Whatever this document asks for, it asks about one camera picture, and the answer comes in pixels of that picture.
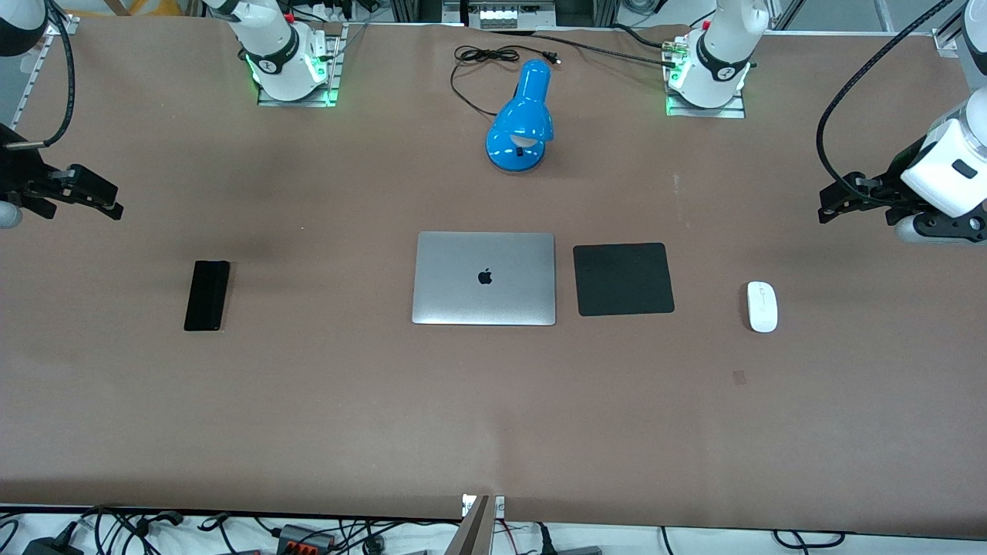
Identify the white computer mouse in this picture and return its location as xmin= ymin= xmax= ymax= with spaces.
xmin=746 ymin=281 xmax=779 ymax=333

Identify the black smartphone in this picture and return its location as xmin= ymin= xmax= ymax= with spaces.
xmin=184 ymin=261 xmax=231 ymax=332

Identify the black mouse pad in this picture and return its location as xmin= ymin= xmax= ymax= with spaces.
xmin=573 ymin=243 xmax=675 ymax=317

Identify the yellow background object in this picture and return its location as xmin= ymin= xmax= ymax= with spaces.
xmin=123 ymin=0 xmax=209 ymax=16

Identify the blue desk lamp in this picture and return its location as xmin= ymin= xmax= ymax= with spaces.
xmin=485 ymin=59 xmax=554 ymax=173

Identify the black power adapter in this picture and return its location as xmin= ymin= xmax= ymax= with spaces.
xmin=22 ymin=536 xmax=84 ymax=555

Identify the silver closed laptop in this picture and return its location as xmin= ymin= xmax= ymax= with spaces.
xmin=412 ymin=231 xmax=557 ymax=326

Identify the white power strip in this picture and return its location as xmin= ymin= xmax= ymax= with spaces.
xmin=478 ymin=6 xmax=534 ymax=30

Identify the grey orange connector block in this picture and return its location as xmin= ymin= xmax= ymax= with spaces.
xmin=276 ymin=524 xmax=338 ymax=554

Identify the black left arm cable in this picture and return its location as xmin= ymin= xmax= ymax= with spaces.
xmin=817 ymin=0 xmax=957 ymax=207

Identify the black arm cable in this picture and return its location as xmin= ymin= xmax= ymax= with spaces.
xmin=0 ymin=0 xmax=76 ymax=149
xmin=817 ymin=0 xmax=957 ymax=207

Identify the aluminium table rail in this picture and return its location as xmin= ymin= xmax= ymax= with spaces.
xmin=931 ymin=0 xmax=987 ymax=55
xmin=14 ymin=15 xmax=80 ymax=132

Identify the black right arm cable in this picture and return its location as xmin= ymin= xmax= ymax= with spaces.
xmin=0 ymin=0 xmax=76 ymax=149

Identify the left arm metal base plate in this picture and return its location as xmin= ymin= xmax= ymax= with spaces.
xmin=665 ymin=35 xmax=747 ymax=119

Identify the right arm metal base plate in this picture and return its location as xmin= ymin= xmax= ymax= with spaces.
xmin=257 ymin=23 xmax=345 ymax=107

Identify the thick black base cable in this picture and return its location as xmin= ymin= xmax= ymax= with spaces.
xmin=490 ymin=29 xmax=679 ymax=69

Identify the black looped floor cable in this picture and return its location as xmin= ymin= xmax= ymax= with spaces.
xmin=773 ymin=530 xmax=845 ymax=550

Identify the black lamp power cord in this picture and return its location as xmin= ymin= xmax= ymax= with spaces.
xmin=450 ymin=45 xmax=561 ymax=118

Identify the metal stand bracket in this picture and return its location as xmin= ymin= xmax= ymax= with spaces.
xmin=461 ymin=494 xmax=507 ymax=519

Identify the grey camera stand post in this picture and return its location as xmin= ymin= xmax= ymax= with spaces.
xmin=443 ymin=495 xmax=496 ymax=555

